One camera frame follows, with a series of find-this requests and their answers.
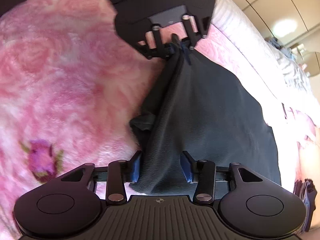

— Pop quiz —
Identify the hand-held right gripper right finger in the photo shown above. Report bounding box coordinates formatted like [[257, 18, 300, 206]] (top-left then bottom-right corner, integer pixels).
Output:
[[180, 151, 263, 203]]

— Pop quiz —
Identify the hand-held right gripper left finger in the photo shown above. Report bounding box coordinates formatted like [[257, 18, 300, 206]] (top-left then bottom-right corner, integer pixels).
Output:
[[61, 151, 143, 204]]

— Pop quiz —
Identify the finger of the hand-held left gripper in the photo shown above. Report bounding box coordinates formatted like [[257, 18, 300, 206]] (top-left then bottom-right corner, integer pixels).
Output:
[[172, 14, 212, 53], [136, 24, 177, 60]]

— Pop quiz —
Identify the teal shirt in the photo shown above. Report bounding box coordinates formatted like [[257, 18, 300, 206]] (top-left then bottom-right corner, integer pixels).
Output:
[[129, 45, 282, 197]]

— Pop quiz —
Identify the grey striped duvet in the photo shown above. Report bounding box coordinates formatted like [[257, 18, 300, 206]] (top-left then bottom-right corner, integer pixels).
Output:
[[212, 0, 320, 128]]

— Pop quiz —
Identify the cream panelled wardrobe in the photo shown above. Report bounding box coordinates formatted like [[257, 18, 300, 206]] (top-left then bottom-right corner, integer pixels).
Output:
[[222, 0, 320, 49]]

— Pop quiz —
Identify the pink rose printed blanket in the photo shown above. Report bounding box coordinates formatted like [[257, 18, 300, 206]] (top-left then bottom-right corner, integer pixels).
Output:
[[0, 0, 285, 233]]

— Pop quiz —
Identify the mauve pillow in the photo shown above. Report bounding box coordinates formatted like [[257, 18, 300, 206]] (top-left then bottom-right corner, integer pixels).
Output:
[[282, 102, 320, 142]]

